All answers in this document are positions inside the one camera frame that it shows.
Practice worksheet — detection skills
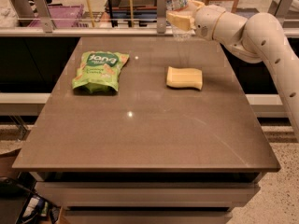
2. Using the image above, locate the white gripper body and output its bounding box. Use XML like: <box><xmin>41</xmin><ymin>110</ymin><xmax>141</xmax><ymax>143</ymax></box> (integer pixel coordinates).
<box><xmin>195</xmin><ymin>5</ymin><xmax>226</xmax><ymax>41</ymax></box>

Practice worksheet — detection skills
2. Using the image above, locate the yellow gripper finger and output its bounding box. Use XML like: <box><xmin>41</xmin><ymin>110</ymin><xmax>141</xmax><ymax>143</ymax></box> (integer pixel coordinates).
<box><xmin>166</xmin><ymin>11</ymin><xmax>194</xmax><ymax>32</ymax></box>
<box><xmin>188</xmin><ymin>0</ymin><xmax>205</xmax><ymax>11</ymax></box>

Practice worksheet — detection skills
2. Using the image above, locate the clear plastic water bottle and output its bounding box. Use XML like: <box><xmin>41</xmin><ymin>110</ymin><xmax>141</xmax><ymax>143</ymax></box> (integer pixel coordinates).
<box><xmin>165</xmin><ymin>0</ymin><xmax>192</xmax><ymax>42</ymax></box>

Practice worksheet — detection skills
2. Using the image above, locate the green and yellow sponge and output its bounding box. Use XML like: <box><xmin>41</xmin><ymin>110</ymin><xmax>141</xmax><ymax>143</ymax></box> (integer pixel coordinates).
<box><xmin>166</xmin><ymin>66</ymin><xmax>203</xmax><ymax>90</ymax></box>

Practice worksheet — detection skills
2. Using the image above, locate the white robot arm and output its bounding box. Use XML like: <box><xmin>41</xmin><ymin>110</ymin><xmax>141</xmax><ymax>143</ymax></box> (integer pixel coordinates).
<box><xmin>166</xmin><ymin>0</ymin><xmax>299</xmax><ymax>140</ymax></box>

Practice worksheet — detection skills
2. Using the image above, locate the yellow pole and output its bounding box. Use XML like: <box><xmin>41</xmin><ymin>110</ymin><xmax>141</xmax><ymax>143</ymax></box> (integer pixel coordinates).
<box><xmin>86</xmin><ymin>0</ymin><xmax>95</xmax><ymax>28</ymax></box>

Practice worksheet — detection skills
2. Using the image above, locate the green snack bag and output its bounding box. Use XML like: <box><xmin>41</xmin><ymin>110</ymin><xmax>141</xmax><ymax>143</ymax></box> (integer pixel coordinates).
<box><xmin>72</xmin><ymin>51</ymin><xmax>129</xmax><ymax>93</ymax></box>

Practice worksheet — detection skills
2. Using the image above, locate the purple plastic crate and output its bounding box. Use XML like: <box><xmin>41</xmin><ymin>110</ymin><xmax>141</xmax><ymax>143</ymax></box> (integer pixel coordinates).
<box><xmin>27</xmin><ymin>4</ymin><xmax>85</xmax><ymax>29</ymax></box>

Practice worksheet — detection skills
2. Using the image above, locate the upper grey drawer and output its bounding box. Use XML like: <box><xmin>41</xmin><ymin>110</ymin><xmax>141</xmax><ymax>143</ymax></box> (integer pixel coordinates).
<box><xmin>36</xmin><ymin>182</ymin><xmax>260</xmax><ymax>208</ymax></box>

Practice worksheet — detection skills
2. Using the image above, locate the grey drawer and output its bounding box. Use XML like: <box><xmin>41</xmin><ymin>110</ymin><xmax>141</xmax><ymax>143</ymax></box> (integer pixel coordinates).
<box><xmin>36</xmin><ymin>182</ymin><xmax>260</xmax><ymax>208</ymax></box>
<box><xmin>64</xmin><ymin>208</ymin><xmax>233</xmax><ymax>224</ymax></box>

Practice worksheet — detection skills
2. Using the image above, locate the lower grey drawer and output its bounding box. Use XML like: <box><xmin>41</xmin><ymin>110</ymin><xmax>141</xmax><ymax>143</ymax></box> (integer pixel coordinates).
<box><xmin>64</xmin><ymin>208</ymin><xmax>233</xmax><ymax>224</ymax></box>

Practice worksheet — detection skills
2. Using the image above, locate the box of clutter on floor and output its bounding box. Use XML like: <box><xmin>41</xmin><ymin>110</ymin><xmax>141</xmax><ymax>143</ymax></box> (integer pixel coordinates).
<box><xmin>16</xmin><ymin>195</ymin><xmax>60</xmax><ymax>224</ymax></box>

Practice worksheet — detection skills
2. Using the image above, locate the middle metal railing post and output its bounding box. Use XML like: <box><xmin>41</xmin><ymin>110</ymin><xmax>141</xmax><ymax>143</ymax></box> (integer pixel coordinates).
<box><xmin>157</xmin><ymin>0</ymin><xmax>166</xmax><ymax>34</ymax></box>

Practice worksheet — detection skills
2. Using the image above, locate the metal railing post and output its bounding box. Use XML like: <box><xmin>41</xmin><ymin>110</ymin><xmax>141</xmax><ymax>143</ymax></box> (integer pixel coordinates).
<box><xmin>268</xmin><ymin>0</ymin><xmax>293</xmax><ymax>25</ymax></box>
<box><xmin>34</xmin><ymin>0</ymin><xmax>54</xmax><ymax>33</ymax></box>
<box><xmin>157</xmin><ymin>0</ymin><xmax>166</xmax><ymax>34</ymax></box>

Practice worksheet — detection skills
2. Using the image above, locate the right metal railing post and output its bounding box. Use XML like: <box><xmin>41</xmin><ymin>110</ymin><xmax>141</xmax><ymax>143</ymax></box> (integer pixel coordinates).
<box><xmin>268</xmin><ymin>0</ymin><xmax>293</xmax><ymax>25</ymax></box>

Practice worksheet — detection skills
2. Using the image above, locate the left metal railing post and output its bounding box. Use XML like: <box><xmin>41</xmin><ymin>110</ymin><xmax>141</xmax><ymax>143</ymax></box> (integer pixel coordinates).
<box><xmin>34</xmin><ymin>0</ymin><xmax>54</xmax><ymax>33</ymax></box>

